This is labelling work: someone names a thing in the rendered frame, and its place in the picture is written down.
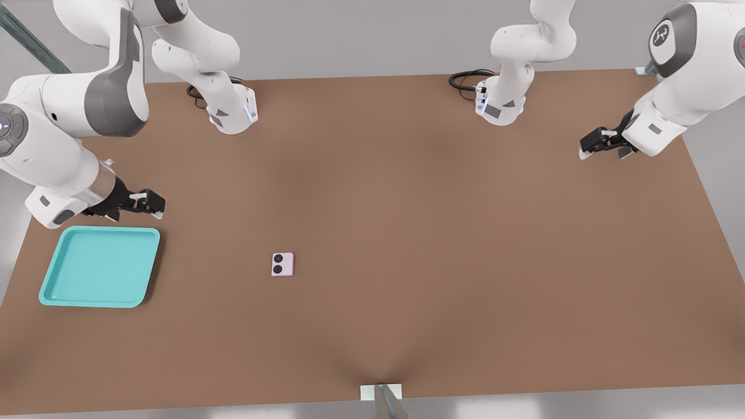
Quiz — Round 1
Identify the pale blue-green tray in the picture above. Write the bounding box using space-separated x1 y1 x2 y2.
38 226 161 308

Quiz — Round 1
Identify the black cable loop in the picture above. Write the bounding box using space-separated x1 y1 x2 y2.
449 69 497 103
186 76 246 111

